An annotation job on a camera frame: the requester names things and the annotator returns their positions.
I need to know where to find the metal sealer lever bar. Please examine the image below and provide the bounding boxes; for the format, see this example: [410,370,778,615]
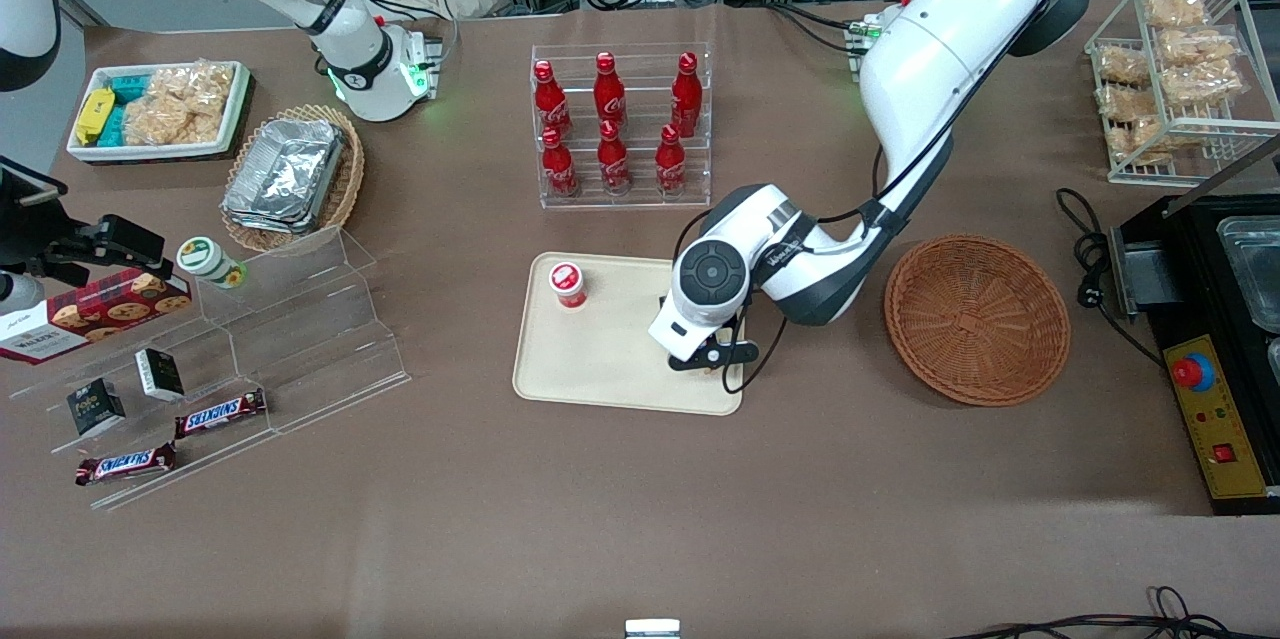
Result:
[1163,133,1280,220]

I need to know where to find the small black carton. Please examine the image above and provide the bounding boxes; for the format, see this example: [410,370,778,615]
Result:
[134,347,187,403]
[66,378,127,438]

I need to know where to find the red emergency stop button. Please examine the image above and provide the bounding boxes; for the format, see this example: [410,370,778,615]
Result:
[1171,354,1217,393]

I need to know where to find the round brown wicker basket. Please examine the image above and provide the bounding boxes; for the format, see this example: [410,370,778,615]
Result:
[884,235,1071,408]

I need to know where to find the clear acrylic bottle rack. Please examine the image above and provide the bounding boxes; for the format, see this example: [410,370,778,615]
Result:
[530,43,714,211]

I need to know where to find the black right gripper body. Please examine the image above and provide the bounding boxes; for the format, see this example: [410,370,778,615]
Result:
[0,157,101,292]

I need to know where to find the bagged rice cracker snack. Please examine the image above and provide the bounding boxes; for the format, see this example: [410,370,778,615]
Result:
[1143,0,1208,29]
[1097,83,1153,121]
[1163,63,1247,107]
[1094,46,1152,86]
[1104,119,1167,166]
[1158,26,1242,66]

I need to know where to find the aluminium foil container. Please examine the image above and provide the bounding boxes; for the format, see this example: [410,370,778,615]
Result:
[221,191,333,236]
[232,118,347,212]

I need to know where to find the clear acrylic step shelf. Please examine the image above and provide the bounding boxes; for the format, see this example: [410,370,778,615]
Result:
[8,224,412,512]

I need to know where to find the clear bag of crackers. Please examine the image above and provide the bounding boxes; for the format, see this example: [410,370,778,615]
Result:
[123,97,216,148]
[150,62,239,120]

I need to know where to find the Snickers bar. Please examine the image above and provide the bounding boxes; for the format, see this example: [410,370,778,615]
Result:
[74,441,179,488]
[174,388,269,441]

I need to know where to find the foil container in sealer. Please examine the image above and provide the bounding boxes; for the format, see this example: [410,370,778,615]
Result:
[1216,215,1280,333]

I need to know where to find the white rectangular plastic bin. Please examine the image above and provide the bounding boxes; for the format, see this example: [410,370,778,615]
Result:
[66,60,252,164]

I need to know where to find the white wire basket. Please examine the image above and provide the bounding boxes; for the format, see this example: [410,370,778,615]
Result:
[1084,0,1280,188]

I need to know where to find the red cola bottle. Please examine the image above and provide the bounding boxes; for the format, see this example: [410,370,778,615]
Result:
[594,52,627,125]
[597,120,632,195]
[533,60,573,140]
[671,52,702,138]
[541,127,580,198]
[655,124,689,197]

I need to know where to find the green lid cup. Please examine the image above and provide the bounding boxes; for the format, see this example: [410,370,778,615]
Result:
[176,236,247,291]

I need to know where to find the black power cable with plug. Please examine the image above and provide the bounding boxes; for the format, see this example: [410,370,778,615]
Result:
[1056,187,1167,366]

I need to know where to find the black floor cable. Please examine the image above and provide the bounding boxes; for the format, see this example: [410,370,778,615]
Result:
[945,585,1280,639]

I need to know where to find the red Walkers cookie box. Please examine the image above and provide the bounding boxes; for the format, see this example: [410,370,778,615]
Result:
[0,268,193,366]

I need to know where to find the red lid yogurt cup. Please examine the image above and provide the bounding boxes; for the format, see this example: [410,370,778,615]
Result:
[548,262,589,311]

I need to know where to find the black tray sealing machine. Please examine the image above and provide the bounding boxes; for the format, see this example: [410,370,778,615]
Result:
[1108,189,1280,517]

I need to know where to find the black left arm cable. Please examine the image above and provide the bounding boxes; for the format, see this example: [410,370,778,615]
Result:
[675,141,901,396]

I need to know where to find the cream plastic serving tray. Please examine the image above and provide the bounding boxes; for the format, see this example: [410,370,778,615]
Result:
[512,252,746,417]

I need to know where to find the light woven oval basket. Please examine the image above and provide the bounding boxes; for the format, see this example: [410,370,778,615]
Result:
[221,104,366,254]

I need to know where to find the yellow snack pack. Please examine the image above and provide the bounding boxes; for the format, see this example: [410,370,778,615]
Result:
[76,88,117,146]

